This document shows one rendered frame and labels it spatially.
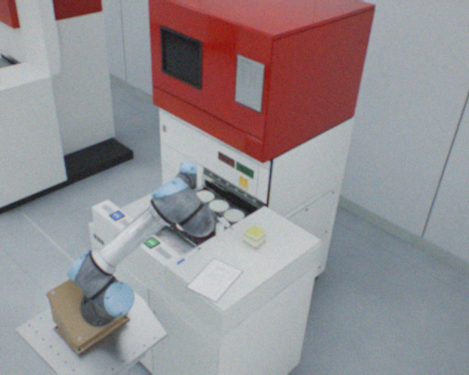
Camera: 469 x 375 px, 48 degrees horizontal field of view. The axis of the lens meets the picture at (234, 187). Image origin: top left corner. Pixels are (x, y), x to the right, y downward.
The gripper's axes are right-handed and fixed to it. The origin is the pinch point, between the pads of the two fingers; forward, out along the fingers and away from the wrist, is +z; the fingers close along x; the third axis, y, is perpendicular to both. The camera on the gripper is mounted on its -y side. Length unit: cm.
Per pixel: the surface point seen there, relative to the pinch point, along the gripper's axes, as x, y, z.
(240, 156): -29.4, 21.3, -24.6
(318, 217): -82, 31, 29
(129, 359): 34, -59, 10
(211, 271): -2.6, -34.3, -5.2
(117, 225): 32.5, 5.1, -4.5
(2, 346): 102, 29, 91
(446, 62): -172, 73, -45
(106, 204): 36.6, 21.9, -4.3
